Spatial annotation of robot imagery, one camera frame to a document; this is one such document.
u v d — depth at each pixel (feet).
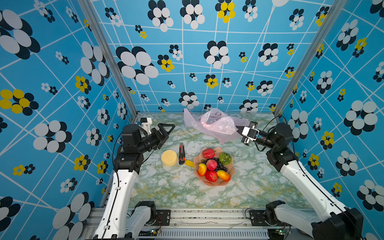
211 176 2.64
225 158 2.78
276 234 2.30
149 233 2.33
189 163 3.03
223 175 2.58
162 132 1.96
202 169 2.65
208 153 2.91
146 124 2.08
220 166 2.77
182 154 3.15
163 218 2.42
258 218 2.38
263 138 1.90
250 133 1.69
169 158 3.06
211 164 2.64
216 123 2.02
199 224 2.37
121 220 1.29
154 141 1.96
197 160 2.92
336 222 1.22
